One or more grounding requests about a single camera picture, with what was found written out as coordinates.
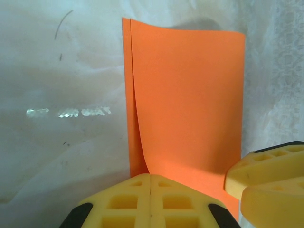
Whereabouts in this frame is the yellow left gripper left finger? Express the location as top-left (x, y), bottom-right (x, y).
top-left (59, 173), bottom-right (151, 228)

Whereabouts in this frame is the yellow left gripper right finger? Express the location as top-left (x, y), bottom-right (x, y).
top-left (150, 173), bottom-right (238, 228)

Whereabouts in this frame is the orange paper sheet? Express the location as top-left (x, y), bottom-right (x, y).
top-left (121, 17), bottom-right (247, 224)

